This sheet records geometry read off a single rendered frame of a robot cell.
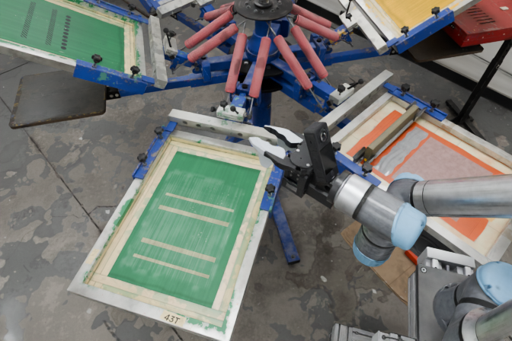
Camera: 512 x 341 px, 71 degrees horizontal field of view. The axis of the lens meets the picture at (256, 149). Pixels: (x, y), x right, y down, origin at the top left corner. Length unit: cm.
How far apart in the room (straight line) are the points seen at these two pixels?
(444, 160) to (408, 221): 117
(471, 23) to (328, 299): 182
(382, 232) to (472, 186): 18
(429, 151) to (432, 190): 106
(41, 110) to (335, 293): 194
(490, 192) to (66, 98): 192
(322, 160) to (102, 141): 268
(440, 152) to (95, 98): 173
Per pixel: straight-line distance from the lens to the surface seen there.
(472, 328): 85
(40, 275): 274
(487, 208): 74
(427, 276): 114
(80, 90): 217
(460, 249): 156
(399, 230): 67
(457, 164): 185
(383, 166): 169
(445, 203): 77
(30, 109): 218
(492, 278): 94
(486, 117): 373
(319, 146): 66
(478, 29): 248
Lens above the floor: 224
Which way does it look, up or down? 50 degrees down
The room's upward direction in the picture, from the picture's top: straight up
